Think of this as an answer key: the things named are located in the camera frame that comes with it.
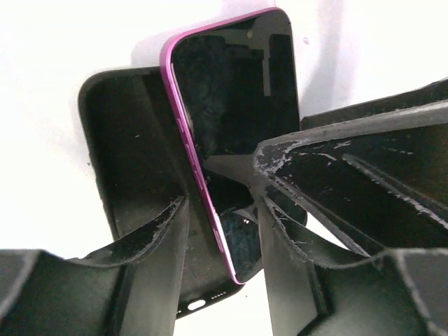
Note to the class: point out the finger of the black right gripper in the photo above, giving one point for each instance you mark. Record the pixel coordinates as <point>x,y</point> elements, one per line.
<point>434,92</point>
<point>376,182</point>

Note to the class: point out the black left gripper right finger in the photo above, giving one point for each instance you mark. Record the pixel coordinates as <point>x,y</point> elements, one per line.
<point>315,287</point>

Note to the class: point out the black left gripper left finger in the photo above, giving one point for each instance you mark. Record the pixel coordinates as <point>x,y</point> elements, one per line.
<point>105,290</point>

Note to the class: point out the black phone case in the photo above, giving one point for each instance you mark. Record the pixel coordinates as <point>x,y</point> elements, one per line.
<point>150,198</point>

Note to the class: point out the pink-edged black phone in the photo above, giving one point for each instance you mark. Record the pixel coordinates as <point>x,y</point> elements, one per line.
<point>231,85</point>

